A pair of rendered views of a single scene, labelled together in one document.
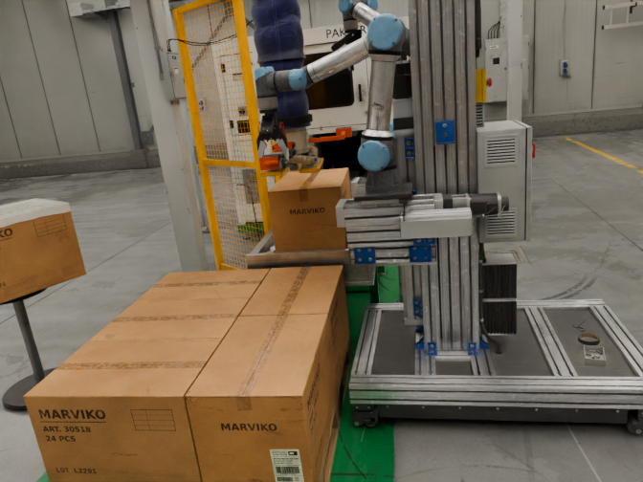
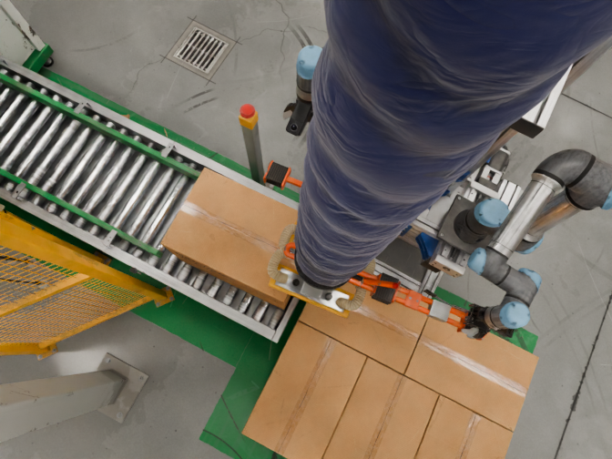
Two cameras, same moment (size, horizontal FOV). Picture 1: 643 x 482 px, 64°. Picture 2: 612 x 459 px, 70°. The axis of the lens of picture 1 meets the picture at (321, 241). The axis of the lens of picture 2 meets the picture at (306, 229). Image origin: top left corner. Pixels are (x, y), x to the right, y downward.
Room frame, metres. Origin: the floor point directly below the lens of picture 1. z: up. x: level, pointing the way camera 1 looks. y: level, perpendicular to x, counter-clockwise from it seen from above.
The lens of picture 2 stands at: (2.68, 0.43, 2.82)
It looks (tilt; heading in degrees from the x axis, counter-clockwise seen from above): 75 degrees down; 277
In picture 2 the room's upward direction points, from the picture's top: 10 degrees clockwise
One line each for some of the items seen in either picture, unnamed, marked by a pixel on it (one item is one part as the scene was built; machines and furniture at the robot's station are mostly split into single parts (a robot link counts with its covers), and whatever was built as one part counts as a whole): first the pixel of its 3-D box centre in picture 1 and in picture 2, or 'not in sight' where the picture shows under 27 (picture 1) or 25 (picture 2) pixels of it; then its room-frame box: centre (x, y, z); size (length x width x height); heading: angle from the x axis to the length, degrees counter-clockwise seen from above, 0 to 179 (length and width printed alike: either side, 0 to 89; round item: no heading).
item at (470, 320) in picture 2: (271, 124); (484, 318); (2.06, 0.15, 1.34); 0.09 x 0.08 x 0.12; 174
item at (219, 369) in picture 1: (223, 357); (386, 390); (2.09, 0.49, 0.34); 1.20 x 1.00 x 0.40; 170
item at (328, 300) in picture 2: (275, 165); (311, 290); (2.65, 0.19, 1.10); 0.34 x 0.10 x 0.05; 174
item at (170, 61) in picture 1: (173, 76); not in sight; (3.58, 0.85, 1.62); 0.20 x 0.05 x 0.30; 170
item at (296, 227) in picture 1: (315, 211); (246, 242); (3.01, 0.02, 0.75); 0.60 x 0.40 x 0.40; 171
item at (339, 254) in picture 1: (307, 256); (305, 279); (2.68, 0.08, 0.58); 0.70 x 0.03 x 0.06; 80
